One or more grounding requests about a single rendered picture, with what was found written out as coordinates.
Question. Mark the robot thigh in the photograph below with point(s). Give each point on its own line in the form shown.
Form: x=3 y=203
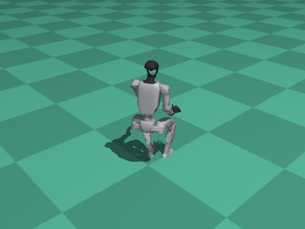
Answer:
x=162 y=124
x=136 y=121

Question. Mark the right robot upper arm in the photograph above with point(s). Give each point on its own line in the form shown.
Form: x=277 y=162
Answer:
x=165 y=90

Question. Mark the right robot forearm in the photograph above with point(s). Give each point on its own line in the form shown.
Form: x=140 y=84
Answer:
x=170 y=111

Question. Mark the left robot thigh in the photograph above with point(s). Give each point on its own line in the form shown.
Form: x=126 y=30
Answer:
x=136 y=121

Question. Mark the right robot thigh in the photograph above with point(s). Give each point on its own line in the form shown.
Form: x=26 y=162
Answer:
x=162 y=124

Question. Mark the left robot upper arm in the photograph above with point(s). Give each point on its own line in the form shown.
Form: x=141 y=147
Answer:
x=134 y=85

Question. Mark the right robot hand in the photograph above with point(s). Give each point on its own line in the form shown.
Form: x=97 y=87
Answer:
x=175 y=109

